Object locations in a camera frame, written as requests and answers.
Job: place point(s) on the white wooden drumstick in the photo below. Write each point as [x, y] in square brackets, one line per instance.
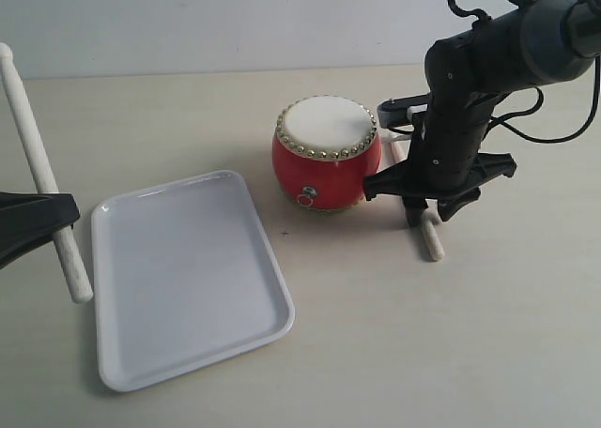
[67, 250]

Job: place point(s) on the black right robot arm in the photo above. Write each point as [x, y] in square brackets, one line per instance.
[539, 42]

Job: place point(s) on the small red drum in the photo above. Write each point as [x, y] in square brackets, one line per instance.
[322, 148]

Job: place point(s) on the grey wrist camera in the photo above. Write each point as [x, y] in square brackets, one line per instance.
[393, 113]

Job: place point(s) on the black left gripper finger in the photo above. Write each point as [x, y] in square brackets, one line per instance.
[18, 243]
[35, 213]

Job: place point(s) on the white plastic tray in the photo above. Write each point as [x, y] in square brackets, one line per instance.
[184, 277]

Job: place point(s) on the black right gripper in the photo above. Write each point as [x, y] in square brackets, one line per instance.
[444, 163]

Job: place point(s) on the pale wooden drumstick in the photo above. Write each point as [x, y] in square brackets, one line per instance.
[424, 222]

